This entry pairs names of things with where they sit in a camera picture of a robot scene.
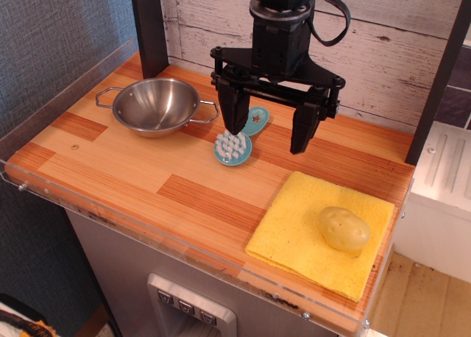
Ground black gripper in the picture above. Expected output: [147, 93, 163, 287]
[210, 1, 345, 155]

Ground blue brush white bristles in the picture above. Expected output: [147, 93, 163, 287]
[214, 106, 269, 166]

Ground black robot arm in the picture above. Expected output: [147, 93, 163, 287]
[210, 0, 351, 155]

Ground yellow cloth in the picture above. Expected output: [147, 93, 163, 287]
[245, 171, 394, 302]

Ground yellow toy potato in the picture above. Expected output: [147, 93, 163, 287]
[317, 206, 372, 252]

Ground white toy sink unit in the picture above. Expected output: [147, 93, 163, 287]
[393, 122, 470, 282]

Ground silver toy fridge cabinet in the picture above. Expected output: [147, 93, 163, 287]
[66, 210, 333, 336]

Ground grey dispenser button panel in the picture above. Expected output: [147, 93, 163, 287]
[147, 273, 238, 336]

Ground black orange object corner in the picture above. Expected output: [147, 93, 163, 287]
[1, 293, 57, 336]

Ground steel bowl with handles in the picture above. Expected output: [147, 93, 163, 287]
[96, 78, 220, 138]

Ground black cable loop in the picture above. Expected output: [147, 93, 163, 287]
[305, 0, 352, 47]

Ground dark left vertical post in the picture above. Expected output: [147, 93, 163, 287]
[132, 0, 169, 79]

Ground dark vertical post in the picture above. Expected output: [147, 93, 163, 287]
[405, 0, 470, 166]
[132, 0, 169, 79]

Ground dark right vertical post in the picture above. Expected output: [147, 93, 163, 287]
[405, 0, 470, 166]

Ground clear acrylic guard rail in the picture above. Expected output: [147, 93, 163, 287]
[1, 54, 413, 335]

